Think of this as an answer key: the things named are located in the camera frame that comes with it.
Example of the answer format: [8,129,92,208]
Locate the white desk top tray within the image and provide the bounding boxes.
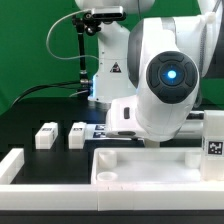
[91,147,201,184]

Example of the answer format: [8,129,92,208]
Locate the fiducial marker sheet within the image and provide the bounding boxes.
[85,124,106,140]

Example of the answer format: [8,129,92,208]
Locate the white fence rail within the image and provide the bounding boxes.
[0,148,24,185]
[0,182,224,211]

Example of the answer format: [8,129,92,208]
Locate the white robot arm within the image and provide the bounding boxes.
[106,0,224,142]

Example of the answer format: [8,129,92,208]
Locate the white left fence rail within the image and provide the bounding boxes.
[0,148,24,185]

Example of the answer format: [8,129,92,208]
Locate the black base cables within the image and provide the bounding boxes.
[11,80,92,106]

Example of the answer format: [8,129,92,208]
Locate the grey camera cable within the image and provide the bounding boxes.
[46,9,100,62]

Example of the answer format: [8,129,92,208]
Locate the white front fence rail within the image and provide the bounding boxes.
[0,182,224,211]

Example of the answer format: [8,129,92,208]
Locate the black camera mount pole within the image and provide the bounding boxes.
[72,13,100,88]

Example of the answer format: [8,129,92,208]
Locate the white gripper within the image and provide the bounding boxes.
[105,95,147,139]

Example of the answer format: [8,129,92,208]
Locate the black camera on mount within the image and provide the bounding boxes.
[85,6,126,22]

